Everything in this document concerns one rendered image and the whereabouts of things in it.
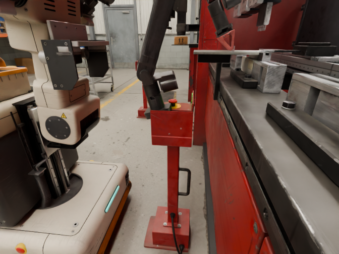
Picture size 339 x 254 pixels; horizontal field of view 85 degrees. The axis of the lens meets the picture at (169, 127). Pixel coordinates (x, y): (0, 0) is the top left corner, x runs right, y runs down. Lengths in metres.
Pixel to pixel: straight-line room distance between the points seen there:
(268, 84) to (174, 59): 7.23
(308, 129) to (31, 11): 0.77
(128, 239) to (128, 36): 7.54
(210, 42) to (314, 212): 1.63
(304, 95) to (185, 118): 0.36
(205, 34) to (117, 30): 6.72
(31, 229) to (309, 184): 1.06
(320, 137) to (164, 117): 0.48
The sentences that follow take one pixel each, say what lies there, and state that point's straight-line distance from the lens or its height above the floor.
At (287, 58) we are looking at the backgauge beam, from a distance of 1.24.
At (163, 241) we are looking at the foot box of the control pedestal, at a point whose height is 0.05.
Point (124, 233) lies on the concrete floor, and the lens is 1.30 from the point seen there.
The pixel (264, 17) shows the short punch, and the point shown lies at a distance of 0.93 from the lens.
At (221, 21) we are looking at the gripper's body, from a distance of 0.92.
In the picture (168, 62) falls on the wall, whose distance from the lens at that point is 7.92.
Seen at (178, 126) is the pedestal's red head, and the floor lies 0.75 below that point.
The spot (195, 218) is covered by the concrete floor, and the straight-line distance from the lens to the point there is 1.35.
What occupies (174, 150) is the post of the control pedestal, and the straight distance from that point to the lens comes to 0.84.
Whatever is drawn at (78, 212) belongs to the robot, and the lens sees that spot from 1.09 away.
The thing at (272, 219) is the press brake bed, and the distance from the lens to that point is 0.33.
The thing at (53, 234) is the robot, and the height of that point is 0.28.
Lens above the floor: 1.04
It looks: 25 degrees down
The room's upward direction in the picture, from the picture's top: straight up
